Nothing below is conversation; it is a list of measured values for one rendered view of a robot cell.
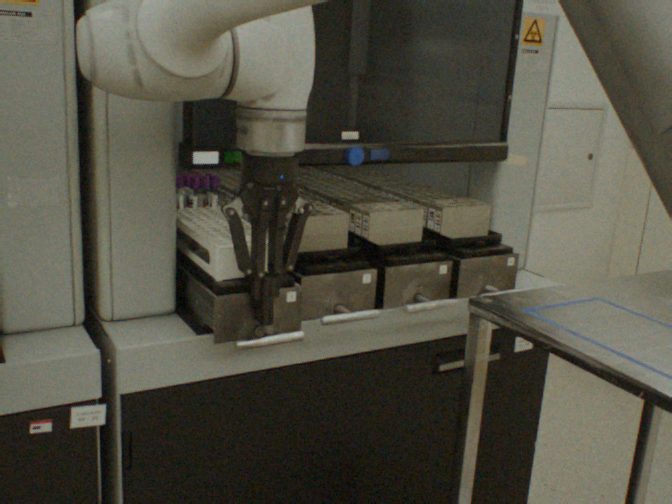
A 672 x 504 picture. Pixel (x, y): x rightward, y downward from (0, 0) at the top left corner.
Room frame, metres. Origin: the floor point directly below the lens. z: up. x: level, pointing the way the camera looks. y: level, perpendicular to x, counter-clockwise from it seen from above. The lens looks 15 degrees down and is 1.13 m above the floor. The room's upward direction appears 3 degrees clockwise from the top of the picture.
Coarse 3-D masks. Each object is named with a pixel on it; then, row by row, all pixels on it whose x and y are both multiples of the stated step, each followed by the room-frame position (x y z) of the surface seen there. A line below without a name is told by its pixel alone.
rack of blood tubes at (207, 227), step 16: (176, 208) 1.20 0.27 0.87; (192, 208) 1.21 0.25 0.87; (208, 208) 1.22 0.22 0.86; (176, 224) 1.12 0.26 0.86; (192, 224) 1.10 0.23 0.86; (208, 224) 1.10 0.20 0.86; (224, 224) 1.11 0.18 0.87; (176, 240) 1.13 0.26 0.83; (192, 240) 1.14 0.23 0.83; (208, 240) 1.00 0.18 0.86; (224, 240) 1.01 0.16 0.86; (192, 256) 1.06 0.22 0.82; (208, 256) 1.12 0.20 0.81; (224, 256) 0.97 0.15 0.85; (208, 272) 0.99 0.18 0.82; (224, 272) 0.97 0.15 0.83; (240, 272) 0.98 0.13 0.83
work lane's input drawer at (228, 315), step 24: (192, 264) 1.04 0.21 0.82; (192, 288) 1.01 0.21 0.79; (216, 288) 0.95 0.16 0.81; (240, 288) 0.95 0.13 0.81; (288, 288) 0.98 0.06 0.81; (216, 312) 0.93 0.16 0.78; (240, 312) 0.95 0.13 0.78; (288, 312) 0.98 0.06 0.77; (216, 336) 0.93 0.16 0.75; (240, 336) 0.95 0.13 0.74; (264, 336) 0.93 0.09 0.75; (288, 336) 0.94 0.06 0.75
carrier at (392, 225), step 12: (372, 216) 1.19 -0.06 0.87; (384, 216) 1.20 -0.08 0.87; (396, 216) 1.21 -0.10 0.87; (408, 216) 1.23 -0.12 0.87; (420, 216) 1.24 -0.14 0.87; (372, 228) 1.19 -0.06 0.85; (384, 228) 1.20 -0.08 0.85; (396, 228) 1.22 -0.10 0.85; (408, 228) 1.23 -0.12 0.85; (420, 228) 1.24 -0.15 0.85; (372, 240) 1.19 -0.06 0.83; (384, 240) 1.20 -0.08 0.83; (396, 240) 1.22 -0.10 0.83; (408, 240) 1.23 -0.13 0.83; (420, 240) 1.24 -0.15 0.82
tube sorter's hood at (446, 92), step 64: (384, 0) 1.19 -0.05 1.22; (448, 0) 1.25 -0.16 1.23; (512, 0) 1.32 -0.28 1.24; (320, 64) 1.13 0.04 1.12; (384, 64) 1.19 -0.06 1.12; (448, 64) 1.26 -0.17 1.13; (512, 64) 1.32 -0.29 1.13; (192, 128) 1.03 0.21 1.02; (320, 128) 1.14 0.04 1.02; (384, 128) 1.20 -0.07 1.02; (448, 128) 1.26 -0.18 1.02
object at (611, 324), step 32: (544, 288) 1.01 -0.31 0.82; (576, 288) 1.02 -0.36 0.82; (608, 288) 1.03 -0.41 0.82; (640, 288) 1.04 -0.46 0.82; (480, 320) 0.93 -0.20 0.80; (512, 320) 0.87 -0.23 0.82; (544, 320) 0.87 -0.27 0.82; (576, 320) 0.88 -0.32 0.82; (608, 320) 0.89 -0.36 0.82; (640, 320) 0.90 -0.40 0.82; (480, 352) 0.93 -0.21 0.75; (576, 352) 0.78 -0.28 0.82; (608, 352) 0.78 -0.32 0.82; (640, 352) 0.79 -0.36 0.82; (480, 384) 0.93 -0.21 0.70; (640, 384) 0.70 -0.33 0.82; (480, 416) 0.94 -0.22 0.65; (640, 448) 1.15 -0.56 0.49; (640, 480) 1.14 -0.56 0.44
